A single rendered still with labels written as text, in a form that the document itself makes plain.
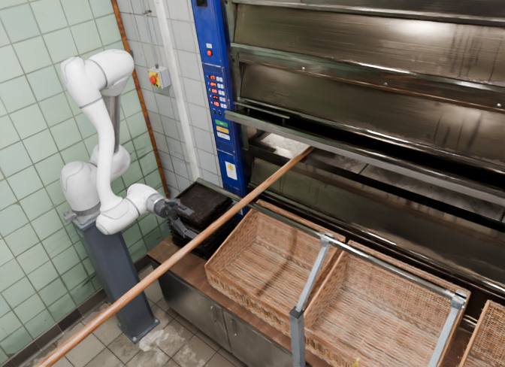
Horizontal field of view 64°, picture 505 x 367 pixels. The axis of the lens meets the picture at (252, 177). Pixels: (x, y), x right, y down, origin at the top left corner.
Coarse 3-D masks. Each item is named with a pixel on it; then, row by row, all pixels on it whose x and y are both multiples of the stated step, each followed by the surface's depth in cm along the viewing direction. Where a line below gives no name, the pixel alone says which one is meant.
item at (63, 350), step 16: (272, 176) 184; (256, 192) 176; (240, 208) 170; (192, 240) 155; (176, 256) 149; (160, 272) 144; (144, 288) 141; (96, 320) 130; (80, 336) 126; (64, 352) 123
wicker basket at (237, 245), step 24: (264, 216) 229; (288, 216) 217; (240, 240) 226; (264, 240) 234; (288, 240) 222; (312, 240) 211; (216, 264) 215; (240, 264) 225; (264, 264) 223; (312, 264) 216; (216, 288) 212; (240, 288) 194; (264, 288) 210; (288, 288) 208; (312, 288) 185; (264, 312) 191; (288, 312) 196; (288, 336) 186
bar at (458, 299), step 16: (224, 192) 184; (256, 208) 173; (288, 224) 164; (304, 224) 161; (336, 240) 152; (320, 256) 155; (368, 256) 144; (400, 272) 137; (304, 288) 155; (432, 288) 131; (304, 304) 155; (464, 304) 126; (448, 320) 128; (448, 336) 129; (304, 352) 170
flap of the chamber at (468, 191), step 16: (240, 112) 195; (256, 112) 196; (256, 128) 181; (272, 128) 176; (304, 128) 177; (320, 128) 178; (320, 144) 162; (352, 144) 161; (368, 144) 162; (384, 144) 163; (368, 160) 150; (416, 160) 149; (432, 160) 150; (448, 160) 151; (416, 176) 140; (464, 176) 138; (480, 176) 139; (496, 176) 140; (464, 192) 132; (480, 192) 128
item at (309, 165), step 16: (256, 144) 213; (288, 160) 201; (304, 160) 197; (336, 176) 185; (352, 176) 182; (368, 192) 177; (384, 192) 172; (400, 192) 170; (416, 208) 165; (432, 208) 160; (448, 208) 159; (464, 224) 154; (480, 224) 150; (496, 224) 150
